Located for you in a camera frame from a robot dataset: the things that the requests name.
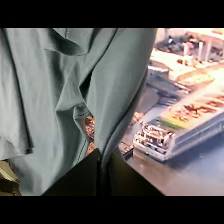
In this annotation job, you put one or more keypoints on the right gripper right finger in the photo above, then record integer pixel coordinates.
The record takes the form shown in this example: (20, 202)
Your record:
(130, 181)

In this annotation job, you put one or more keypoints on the blue T-shirt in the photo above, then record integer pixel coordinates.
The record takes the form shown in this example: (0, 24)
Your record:
(53, 86)

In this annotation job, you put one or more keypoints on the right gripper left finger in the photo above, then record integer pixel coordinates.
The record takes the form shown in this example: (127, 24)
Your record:
(83, 180)

